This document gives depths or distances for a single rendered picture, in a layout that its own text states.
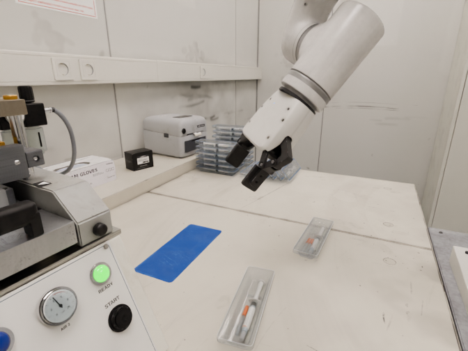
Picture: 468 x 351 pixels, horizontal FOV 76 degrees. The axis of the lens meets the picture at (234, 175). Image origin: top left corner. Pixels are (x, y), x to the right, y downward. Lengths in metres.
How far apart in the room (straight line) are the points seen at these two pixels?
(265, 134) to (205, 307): 0.32
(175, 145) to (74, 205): 0.92
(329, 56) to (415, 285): 0.47
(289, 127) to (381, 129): 2.18
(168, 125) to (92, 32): 0.44
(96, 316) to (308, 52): 0.48
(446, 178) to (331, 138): 0.89
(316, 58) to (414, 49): 2.13
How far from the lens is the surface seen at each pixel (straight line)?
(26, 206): 0.39
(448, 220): 2.42
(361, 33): 0.52
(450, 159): 2.28
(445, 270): 0.80
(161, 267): 0.69
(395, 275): 0.73
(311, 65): 0.50
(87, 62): 1.25
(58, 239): 0.41
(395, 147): 2.66
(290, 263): 0.69
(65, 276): 0.43
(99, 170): 1.07
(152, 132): 1.40
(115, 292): 0.46
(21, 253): 0.40
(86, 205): 0.44
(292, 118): 0.48
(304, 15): 0.59
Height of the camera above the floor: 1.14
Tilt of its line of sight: 18 degrees down
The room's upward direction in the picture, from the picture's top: straight up
